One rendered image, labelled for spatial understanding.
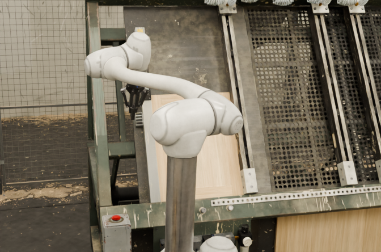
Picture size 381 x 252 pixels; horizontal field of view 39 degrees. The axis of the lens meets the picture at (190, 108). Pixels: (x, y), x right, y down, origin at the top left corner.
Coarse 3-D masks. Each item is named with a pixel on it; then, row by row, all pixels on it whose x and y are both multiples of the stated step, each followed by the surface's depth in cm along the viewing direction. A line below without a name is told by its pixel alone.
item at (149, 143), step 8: (144, 32) 291; (144, 104) 279; (144, 112) 277; (152, 112) 278; (144, 120) 276; (144, 128) 275; (144, 136) 276; (152, 136) 274; (152, 144) 273; (152, 152) 272; (152, 160) 270; (152, 168) 269; (152, 176) 268; (152, 184) 266; (152, 192) 265; (152, 200) 264; (160, 200) 265
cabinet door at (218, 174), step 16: (160, 96) 284; (176, 96) 286; (224, 96) 292; (208, 144) 282; (224, 144) 283; (160, 160) 273; (208, 160) 279; (224, 160) 281; (160, 176) 271; (208, 176) 276; (224, 176) 278; (240, 176) 279; (160, 192) 268; (208, 192) 273; (224, 192) 275; (240, 192) 277
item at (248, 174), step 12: (228, 0) 292; (228, 12) 298; (228, 24) 301; (228, 36) 302; (228, 48) 295; (228, 60) 293; (228, 72) 293; (228, 84) 293; (240, 84) 290; (240, 96) 288; (240, 108) 288; (240, 132) 281; (240, 144) 279; (240, 156) 279; (240, 168) 280; (252, 168) 276; (252, 180) 274; (252, 192) 273
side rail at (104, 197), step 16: (96, 16) 287; (96, 32) 285; (96, 48) 282; (96, 80) 276; (96, 96) 274; (96, 112) 271; (96, 128) 268; (96, 144) 266; (96, 160) 264; (96, 176) 271
